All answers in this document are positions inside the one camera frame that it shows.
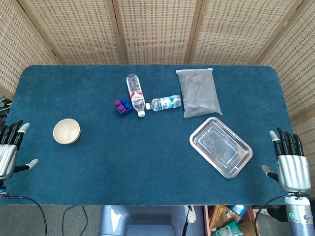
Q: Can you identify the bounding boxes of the small white bowl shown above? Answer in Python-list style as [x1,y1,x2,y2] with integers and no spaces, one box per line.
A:
[53,118,82,145]

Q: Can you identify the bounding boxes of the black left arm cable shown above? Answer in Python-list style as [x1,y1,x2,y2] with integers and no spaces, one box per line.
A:
[0,194,48,236]

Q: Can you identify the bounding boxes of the clear plastic container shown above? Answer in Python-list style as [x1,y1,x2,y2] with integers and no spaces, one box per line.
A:
[198,122,240,166]

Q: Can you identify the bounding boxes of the small clear water bottle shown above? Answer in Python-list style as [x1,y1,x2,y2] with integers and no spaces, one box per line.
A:
[145,94,183,112]

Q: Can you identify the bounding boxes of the green wet wipes pack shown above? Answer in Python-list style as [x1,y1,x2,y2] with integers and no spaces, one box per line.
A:
[211,220,240,236]

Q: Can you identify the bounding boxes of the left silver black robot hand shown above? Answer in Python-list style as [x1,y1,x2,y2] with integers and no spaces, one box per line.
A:
[0,119,39,182]

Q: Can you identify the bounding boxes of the brown cardboard packet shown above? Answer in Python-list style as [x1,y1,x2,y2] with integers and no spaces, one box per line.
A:
[209,205,241,230]

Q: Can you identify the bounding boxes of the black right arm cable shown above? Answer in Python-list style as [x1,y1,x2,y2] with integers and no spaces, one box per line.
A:
[254,194,288,236]

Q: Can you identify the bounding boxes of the wooden storage box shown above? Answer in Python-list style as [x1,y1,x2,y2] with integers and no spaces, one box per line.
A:
[203,205,259,236]

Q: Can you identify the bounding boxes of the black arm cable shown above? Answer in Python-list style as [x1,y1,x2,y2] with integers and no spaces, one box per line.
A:
[254,194,288,236]
[0,194,48,236]

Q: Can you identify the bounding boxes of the blue toy building block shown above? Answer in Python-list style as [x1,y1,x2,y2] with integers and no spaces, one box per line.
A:
[120,98,134,118]

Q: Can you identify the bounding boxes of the purple toy building block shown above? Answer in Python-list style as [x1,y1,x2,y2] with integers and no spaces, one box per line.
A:
[113,99,124,114]

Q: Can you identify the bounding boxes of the stainless steel tray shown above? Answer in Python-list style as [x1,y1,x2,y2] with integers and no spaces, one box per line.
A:
[189,117,253,179]

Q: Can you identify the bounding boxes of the grey zip plastic bag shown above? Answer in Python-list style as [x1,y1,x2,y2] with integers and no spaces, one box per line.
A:
[175,67,223,118]

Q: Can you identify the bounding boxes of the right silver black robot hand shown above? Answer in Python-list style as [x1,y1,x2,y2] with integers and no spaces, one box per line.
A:
[261,127,312,193]

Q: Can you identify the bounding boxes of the woven bamboo folding screen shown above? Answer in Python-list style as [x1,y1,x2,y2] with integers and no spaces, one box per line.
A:
[0,0,315,177]

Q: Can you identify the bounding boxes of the large clear water bottle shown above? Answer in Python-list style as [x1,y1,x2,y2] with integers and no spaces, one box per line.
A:
[126,73,146,118]

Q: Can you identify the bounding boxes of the blue felt table cloth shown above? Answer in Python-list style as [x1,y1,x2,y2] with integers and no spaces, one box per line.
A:
[1,64,308,206]

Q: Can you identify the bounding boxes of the blue floor cable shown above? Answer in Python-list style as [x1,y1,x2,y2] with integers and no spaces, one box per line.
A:
[62,205,88,236]

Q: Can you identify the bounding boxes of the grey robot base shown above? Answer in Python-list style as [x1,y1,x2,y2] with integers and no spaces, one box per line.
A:
[97,205,205,236]

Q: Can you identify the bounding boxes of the white perforated metal bracket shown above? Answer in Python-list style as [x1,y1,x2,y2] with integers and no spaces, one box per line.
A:
[186,206,196,225]

